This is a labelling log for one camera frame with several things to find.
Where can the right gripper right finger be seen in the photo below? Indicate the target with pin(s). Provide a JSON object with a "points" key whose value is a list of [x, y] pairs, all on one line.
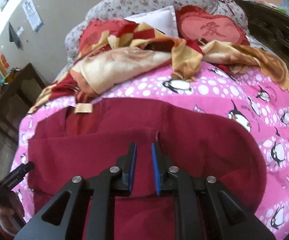
{"points": [[204, 208]]}

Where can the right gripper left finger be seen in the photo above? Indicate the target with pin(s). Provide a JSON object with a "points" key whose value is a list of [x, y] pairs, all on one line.
{"points": [[85, 208]]}

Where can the dark red fleece garment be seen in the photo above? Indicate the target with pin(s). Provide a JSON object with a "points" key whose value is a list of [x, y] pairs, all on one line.
{"points": [[67, 144]]}

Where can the person's left hand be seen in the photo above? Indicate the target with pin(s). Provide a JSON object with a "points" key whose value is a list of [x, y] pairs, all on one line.
{"points": [[7, 212]]}

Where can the pink penguin print quilt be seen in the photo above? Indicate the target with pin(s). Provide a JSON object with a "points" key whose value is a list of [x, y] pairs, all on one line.
{"points": [[254, 101]]}

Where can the red and gold blanket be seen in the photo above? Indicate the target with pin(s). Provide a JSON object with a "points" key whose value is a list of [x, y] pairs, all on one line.
{"points": [[118, 50]]}

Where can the red heart shaped pillow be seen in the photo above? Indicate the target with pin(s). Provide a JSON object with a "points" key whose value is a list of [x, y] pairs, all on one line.
{"points": [[194, 23]]}

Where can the dark carved wooden headboard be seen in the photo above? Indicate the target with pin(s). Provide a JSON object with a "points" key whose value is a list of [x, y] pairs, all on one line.
{"points": [[269, 26]]}

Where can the white square pillow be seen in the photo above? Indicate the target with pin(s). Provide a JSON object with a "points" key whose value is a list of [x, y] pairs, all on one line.
{"points": [[163, 19]]}

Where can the floral grey pillow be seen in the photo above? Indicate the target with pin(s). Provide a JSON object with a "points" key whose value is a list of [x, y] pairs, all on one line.
{"points": [[107, 9]]}

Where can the white wall notice poster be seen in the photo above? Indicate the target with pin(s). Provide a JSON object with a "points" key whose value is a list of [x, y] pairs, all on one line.
{"points": [[32, 15]]}

